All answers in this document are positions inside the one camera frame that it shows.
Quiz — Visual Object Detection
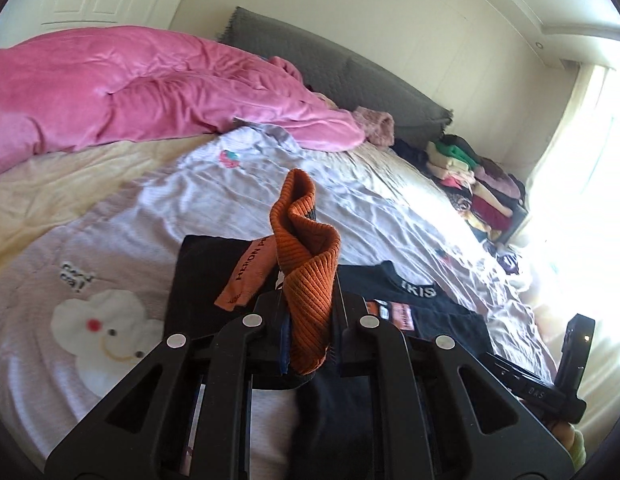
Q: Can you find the grey padded headboard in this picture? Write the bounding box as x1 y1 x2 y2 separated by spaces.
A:
217 6 454 149

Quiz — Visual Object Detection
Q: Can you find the pink fuzzy garment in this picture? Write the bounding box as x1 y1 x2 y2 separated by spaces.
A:
352 106 395 149

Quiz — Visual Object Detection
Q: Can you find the pink duvet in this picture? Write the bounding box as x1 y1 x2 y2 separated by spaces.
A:
0 25 367 179

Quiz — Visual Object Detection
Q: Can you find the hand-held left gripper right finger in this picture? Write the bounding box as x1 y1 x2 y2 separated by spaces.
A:
332 293 576 480

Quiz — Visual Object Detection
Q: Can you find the pile of folded clothes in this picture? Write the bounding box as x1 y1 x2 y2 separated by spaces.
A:
392 134 530 247

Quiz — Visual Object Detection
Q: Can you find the person's right forearm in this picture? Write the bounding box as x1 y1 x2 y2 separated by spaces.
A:
549 417 588 472

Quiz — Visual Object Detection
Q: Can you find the printed bed cover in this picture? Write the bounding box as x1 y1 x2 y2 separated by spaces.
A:
0 122 558 480

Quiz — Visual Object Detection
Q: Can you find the cream bed sheet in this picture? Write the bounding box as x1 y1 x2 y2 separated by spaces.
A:
0 132 221 267

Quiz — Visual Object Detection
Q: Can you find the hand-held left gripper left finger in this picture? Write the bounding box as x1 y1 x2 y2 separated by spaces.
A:
44 291 291 480

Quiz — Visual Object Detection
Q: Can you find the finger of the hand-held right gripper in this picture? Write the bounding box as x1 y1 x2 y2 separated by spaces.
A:
480 352 530 392

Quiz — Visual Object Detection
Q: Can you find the black sweater with orange cuffs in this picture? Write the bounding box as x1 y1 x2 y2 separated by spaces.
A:
165 169 493 480

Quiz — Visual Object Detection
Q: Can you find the white curtain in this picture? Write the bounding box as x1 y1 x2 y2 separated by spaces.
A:
527 62 620 421

